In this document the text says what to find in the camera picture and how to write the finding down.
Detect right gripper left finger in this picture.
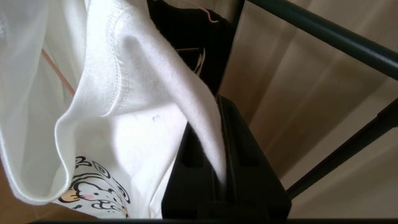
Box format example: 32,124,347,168
160,122,225,220

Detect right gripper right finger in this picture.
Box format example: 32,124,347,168
216,95,292,220

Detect white garment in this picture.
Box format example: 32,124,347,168
0,0,228,220

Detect black shorts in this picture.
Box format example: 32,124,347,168
146,0,236,96

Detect pink clothes hanger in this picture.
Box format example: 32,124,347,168
40,48,76,97
175,0,220,52

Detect black clothes rack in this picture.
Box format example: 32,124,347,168
246,0,398,200

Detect white curtain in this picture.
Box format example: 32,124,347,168
217,0,398,220

